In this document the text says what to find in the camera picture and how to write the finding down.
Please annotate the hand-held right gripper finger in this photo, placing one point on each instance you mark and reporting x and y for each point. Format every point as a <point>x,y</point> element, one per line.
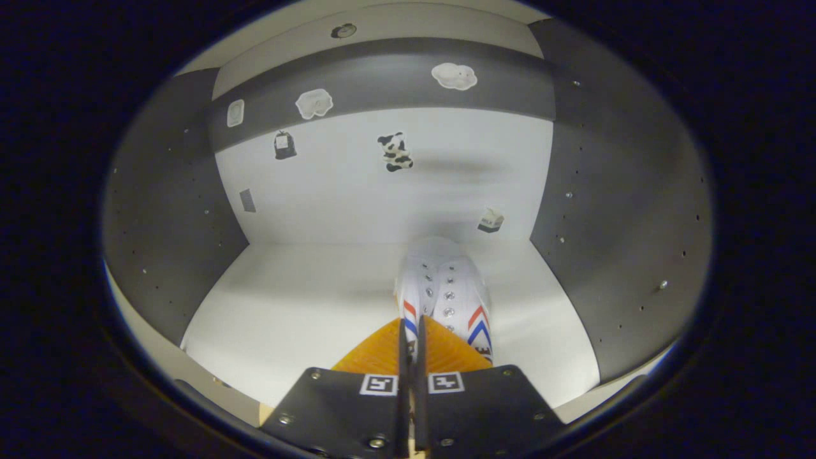
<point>405,395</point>
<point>419,408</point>

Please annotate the white canvas shoe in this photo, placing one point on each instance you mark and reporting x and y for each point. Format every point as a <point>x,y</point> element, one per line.
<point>452,287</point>

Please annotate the white shoe cabinet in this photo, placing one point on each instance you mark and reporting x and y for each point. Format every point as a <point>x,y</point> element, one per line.
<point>319,191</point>

